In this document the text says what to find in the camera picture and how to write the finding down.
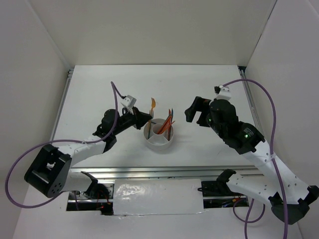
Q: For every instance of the orange plastic knife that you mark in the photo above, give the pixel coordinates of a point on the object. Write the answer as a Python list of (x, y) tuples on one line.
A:
[(168, 125)]

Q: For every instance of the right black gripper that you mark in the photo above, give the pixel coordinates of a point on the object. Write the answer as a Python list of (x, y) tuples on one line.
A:
[(200, 104)]

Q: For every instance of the orange-yellow plastic fork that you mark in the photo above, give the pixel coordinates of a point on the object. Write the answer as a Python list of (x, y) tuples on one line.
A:
[(153, 105)]

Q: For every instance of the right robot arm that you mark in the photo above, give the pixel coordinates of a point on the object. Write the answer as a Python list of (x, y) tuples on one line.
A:
[(279, 186)]

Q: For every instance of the white foam board cover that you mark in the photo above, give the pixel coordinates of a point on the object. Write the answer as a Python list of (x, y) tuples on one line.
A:
[(157, 197)]

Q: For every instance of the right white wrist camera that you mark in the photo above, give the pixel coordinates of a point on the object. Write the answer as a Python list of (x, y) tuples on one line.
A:
[(222, 93)]

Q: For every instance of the white divided round container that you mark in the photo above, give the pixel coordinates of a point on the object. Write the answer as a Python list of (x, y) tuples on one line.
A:
[(157, 142)]

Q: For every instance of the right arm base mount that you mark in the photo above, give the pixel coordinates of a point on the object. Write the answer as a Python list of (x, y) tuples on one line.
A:
[(216, 194)]

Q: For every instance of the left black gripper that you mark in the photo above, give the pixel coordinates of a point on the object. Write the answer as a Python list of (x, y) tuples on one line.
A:
[(139, 118)]

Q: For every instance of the dark blue plastic knife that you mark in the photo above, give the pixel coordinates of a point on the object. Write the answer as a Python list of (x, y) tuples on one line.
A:
[(169, 129)]

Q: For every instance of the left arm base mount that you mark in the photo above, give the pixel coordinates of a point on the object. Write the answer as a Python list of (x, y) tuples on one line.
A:
[(98, 197)]

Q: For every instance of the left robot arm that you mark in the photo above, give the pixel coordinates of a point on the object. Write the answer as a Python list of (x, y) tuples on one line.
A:
[(50, 171)]

